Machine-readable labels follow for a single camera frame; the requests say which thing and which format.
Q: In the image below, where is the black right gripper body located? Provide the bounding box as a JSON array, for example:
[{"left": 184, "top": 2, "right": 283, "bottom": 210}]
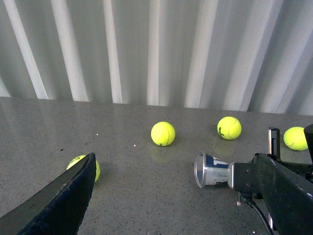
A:
[{"left": 253, "top": 153, "right": 313, "bottom": 235}]

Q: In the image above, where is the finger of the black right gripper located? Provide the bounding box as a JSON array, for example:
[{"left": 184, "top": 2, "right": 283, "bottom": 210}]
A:
[{"left": 267, "top": 127, "right": 282, "bottom": 162}]

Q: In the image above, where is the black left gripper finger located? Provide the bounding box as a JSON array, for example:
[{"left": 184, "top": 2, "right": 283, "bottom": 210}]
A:
[{"left": 0, "top": 153, "right": 96, "bottom": 235}]

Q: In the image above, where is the clear Wilson tennis ball can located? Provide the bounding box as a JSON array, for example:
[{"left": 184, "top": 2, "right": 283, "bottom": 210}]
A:
[{"left": 194, "top": 152, "right": 228, "bottom": 188}]

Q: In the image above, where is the middle tennis ball with print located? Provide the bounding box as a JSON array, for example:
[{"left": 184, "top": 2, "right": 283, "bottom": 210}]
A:
[{"left": 217, "top": 117, "right": 242, "bottom": 140}]

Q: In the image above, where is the far left tennis ball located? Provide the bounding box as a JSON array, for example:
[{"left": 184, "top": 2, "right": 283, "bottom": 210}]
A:
[{"left": 66, "top": 155, "right": 101, "bottom": 182}]

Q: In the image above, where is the white pleated curtain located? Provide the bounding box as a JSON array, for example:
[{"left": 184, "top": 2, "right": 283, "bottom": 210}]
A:
[{"left": 0, "top": 0, "right": 313, "bottom": 115}]

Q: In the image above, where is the black camera cable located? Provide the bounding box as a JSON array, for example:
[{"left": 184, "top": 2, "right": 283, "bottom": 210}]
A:
[{"left": 236, "top": 192, "right": 274, "bottom": 235}]

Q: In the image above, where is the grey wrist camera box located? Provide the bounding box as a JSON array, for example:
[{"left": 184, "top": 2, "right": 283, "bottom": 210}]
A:
[{"left": 227, "top": 163, "right": 259, "bottom": 193}]

